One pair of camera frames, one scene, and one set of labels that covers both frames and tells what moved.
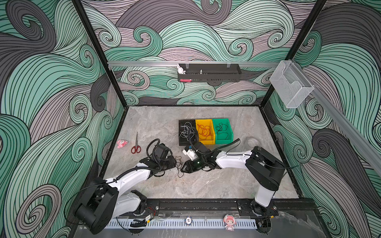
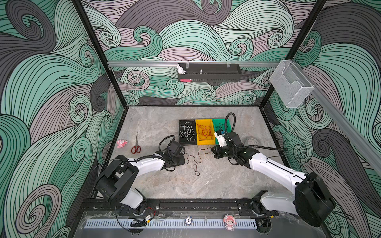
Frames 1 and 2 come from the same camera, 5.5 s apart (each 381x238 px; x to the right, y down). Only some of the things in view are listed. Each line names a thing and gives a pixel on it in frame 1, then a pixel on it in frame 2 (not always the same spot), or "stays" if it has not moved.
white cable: (188, 130) stays
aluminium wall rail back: (134, 63) stays
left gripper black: (172, 163) to (181, 159)
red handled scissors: (137, 148) stays
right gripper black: (189, 168) to (216, 151)
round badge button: (188, 220) stays
